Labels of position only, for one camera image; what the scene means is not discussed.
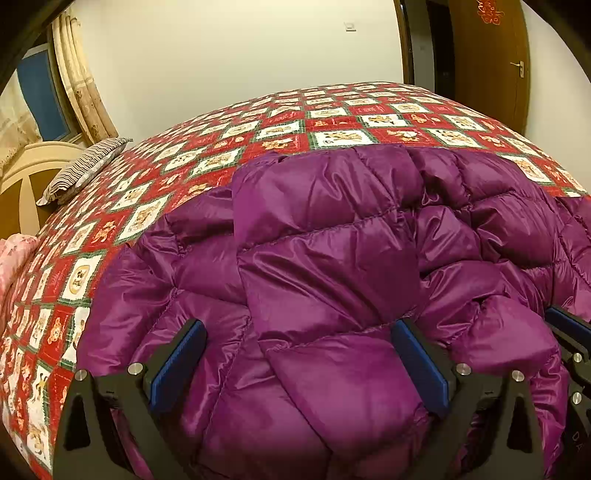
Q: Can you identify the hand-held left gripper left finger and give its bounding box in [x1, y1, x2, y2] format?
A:
[53, 318, 208, 480]

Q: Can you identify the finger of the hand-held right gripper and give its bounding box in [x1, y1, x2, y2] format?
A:
[545, 305, 591, 366]

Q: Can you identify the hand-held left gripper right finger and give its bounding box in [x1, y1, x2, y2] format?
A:
[392, 318, 546, 480]

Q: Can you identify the purple hooded down jacket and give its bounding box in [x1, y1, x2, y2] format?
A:
[76, 143, 591, 480]

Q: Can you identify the pink floral blanket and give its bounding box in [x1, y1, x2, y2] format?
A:
[0, 233, 41, 317]

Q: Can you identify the striped pillow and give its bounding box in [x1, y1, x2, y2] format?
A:
[36, 137, 134, 206]

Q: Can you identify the wooden bed headboard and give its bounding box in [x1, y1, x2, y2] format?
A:
[0, 141, 95, 241]

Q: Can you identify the red printed bedsheet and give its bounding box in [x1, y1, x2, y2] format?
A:
[0, 82, 591, 480]

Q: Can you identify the brown wooden door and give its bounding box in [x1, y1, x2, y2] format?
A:
[447, 0, 533, 136]

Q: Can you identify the beige patterned curtain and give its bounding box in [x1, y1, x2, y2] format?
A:
[50, 13, 122, 145]
[0, 80, 41, 178]

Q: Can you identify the window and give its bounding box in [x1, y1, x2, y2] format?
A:
[15, 42, 78, 143]

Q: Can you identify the red paper door decoration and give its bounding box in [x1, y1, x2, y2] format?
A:
[475, 0, 507, 27]

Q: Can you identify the brown door frame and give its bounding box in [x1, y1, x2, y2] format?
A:
[392, 0, 457, 101]

